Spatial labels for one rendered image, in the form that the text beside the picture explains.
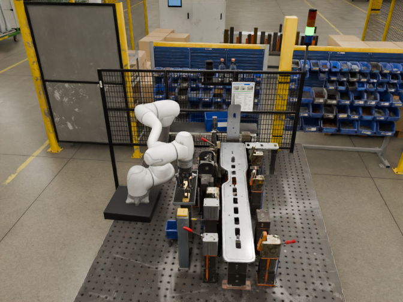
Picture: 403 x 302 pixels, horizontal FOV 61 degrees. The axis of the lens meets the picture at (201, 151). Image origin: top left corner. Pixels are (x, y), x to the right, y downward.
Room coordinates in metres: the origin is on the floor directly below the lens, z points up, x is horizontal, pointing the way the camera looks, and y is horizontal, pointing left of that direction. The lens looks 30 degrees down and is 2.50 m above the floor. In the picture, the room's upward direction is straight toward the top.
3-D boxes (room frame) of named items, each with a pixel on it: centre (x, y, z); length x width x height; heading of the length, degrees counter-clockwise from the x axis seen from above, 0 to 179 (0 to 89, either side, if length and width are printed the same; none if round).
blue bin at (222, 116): (2.96, -0.19, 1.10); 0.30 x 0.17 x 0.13; 95
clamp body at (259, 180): (2.11, -0.42, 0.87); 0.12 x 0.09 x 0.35; 87
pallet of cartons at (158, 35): (6.99, 0.66, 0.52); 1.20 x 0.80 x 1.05; 170
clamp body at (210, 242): (1.47, -0.05, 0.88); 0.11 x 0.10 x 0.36; 87
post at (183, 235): (1.58, 0.11, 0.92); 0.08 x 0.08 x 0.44; 87
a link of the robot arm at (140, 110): (2.19, 0.39, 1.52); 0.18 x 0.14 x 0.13; 33
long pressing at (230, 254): (2.03, -0.25, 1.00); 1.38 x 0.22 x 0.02; 177
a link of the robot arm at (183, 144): (1.71, 0.11, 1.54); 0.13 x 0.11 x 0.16; 123
